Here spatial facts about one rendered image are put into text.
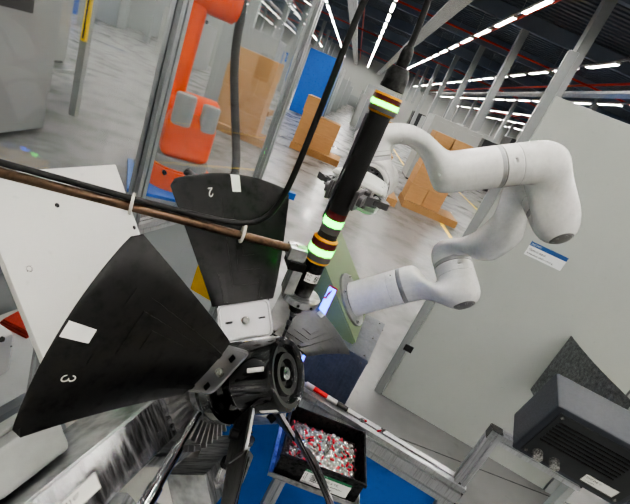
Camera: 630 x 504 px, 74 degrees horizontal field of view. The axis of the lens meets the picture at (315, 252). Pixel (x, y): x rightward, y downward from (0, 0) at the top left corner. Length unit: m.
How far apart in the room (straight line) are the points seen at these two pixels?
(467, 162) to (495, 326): 1.83
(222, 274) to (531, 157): 0.65
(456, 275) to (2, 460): 1.13
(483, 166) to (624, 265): 1.78
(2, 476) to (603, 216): 2.46
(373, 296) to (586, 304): 1.51
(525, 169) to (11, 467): 0.95
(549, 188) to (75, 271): 0.94
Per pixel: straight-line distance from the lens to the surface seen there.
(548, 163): 0.99
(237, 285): 0.72
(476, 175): 0.92
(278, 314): 0.90
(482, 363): 2.76
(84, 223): 0.81
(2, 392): 1.10
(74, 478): 0.63
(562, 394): 1.15
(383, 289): 1.39
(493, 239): 1.22
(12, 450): 0.63
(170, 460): 0.69
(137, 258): 0.49
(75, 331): 0.48
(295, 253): 0.68
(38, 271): 0.75
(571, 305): 2.65
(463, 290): 1.33
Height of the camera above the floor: 1.65
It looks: 21 degrees down
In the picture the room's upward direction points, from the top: 23 degrees clockwise
